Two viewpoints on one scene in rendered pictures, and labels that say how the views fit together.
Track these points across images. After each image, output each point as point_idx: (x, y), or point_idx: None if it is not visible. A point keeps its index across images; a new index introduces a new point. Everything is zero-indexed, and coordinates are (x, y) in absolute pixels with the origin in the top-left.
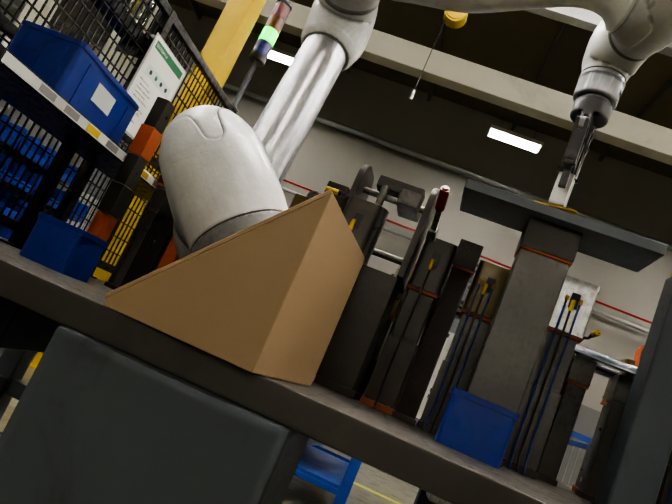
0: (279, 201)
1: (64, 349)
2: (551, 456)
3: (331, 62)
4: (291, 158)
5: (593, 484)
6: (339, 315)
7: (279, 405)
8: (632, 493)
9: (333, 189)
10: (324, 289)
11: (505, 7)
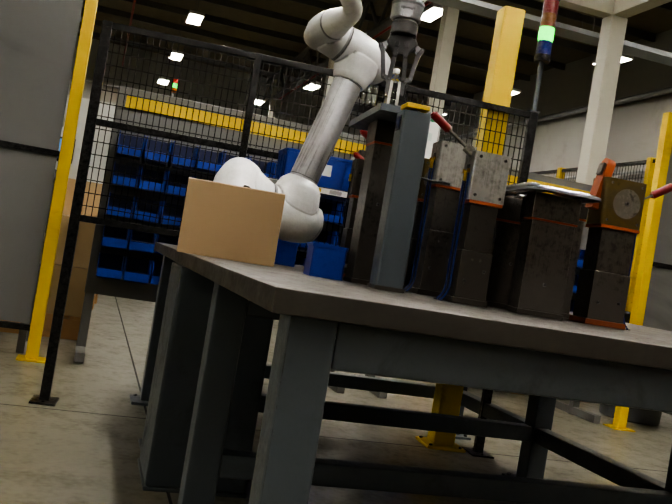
0: None
1: (171, 268)
2: None
3: (335, 90)
4: (313, 158)
5: (511, 295)
6: (276, 227)
7: (185, 260)
8: (374, 268)
9: None
10: (229, 215)
11: (348, 9)
